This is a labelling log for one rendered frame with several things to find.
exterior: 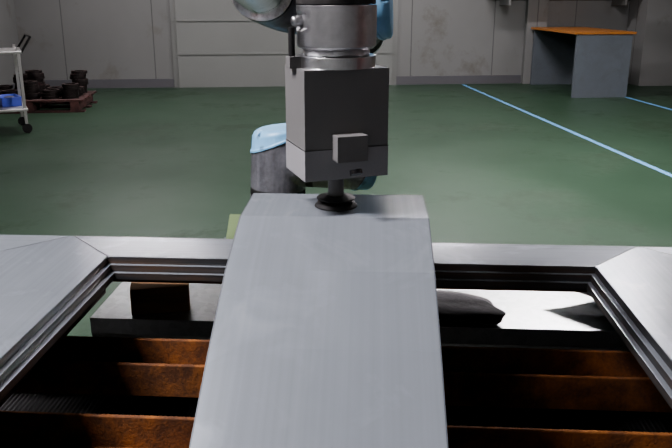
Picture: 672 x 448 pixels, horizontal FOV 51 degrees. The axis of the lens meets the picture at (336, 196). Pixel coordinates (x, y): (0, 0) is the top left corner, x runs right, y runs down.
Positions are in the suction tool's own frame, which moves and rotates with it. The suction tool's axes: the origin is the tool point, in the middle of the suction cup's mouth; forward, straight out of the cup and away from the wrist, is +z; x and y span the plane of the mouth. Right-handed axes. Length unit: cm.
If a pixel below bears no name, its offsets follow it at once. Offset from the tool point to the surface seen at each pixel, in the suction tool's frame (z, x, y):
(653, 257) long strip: 16, 12, 54
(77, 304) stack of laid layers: 17.6, 28.0, -25.9
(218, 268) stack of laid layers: 17.0, 32.7, -6.3
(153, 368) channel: 28.2, 27.1, -17.0
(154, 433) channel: 29.8, 14.0, -18.4
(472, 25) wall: 23, 847, 517
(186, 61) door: 69, 943, 124
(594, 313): 32, 27, 58
